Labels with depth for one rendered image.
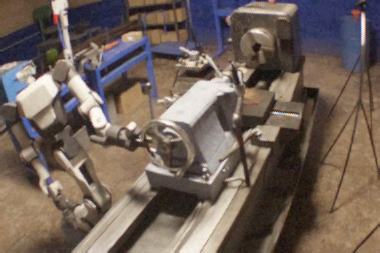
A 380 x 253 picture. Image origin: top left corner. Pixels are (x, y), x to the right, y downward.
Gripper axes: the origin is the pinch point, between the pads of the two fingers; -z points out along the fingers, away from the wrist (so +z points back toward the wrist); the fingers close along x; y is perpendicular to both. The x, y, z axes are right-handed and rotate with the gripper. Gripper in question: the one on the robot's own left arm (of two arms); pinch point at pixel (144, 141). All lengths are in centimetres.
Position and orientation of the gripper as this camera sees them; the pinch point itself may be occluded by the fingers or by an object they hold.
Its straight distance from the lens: 126.3
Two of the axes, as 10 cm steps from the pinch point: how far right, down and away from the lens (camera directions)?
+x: -4.2, 4.7, -7.8
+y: -1.2, -8.8, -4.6
